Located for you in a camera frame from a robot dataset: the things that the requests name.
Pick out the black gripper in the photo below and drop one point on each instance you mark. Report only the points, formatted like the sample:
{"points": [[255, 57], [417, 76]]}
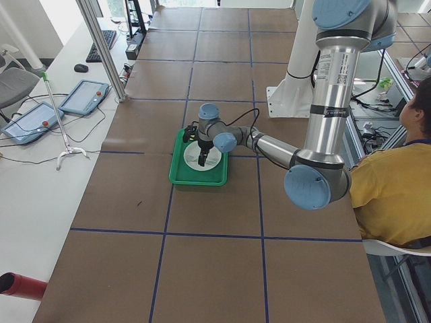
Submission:
{"points": [[204, 145]]}

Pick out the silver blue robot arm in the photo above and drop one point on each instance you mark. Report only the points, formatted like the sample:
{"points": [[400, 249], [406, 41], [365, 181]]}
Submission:
{"points": [[318, 84]]}

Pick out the white round plate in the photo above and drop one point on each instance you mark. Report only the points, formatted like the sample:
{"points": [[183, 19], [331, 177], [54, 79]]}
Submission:
{"points": [[193, 150]]}

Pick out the green plastic tray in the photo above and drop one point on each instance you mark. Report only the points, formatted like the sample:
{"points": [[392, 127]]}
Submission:
{"points": [[181, 174]]}

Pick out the brown paper table cover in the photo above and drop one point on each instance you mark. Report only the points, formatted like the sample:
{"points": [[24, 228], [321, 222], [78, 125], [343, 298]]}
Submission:
{"points": [[143, 250]]}

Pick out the far blue teach pendant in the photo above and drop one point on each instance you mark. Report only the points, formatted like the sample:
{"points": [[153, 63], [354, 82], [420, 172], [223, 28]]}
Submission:
{"points": [[85, 97]]}

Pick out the blue teach pendant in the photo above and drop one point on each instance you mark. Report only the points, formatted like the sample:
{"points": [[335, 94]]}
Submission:
{"points": [[31, 125], [85, 97]]}

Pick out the silver reacher grabber tool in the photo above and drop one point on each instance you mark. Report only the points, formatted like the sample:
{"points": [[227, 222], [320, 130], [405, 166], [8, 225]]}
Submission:
{"points": [[69, 150]]}

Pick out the black power strip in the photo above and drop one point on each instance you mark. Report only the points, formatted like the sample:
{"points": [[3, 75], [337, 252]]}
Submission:
{"points": [[134, 46]]}

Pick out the black computer mouse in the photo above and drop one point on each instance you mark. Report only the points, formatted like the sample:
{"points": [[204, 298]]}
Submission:
{"points": [[81, 68]]}

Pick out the near blue teach pendant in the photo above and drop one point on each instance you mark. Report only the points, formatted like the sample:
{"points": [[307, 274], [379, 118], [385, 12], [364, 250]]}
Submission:
{"points": [[31, 125]]}

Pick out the person in yellow shirt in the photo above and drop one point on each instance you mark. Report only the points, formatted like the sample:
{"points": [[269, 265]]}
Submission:
{"points": [[390, 189]]}

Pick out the white chair seat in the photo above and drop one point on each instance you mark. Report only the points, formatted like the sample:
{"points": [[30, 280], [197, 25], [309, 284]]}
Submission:
{"points": [[379, 248]]}

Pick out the grey office chair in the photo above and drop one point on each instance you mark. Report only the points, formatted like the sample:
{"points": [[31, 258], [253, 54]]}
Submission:
{"points": [[16, 81]]}

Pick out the red cylinder tube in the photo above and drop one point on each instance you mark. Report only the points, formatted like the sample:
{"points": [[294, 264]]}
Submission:
{"points": [[16, 285]]}

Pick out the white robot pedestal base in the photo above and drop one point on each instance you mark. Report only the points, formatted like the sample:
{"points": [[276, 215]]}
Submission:
{"points": [[293, 96]]}

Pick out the aluminium frame post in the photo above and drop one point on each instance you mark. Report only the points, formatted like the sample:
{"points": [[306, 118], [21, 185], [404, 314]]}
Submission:
{"points": [[91, 21]]}

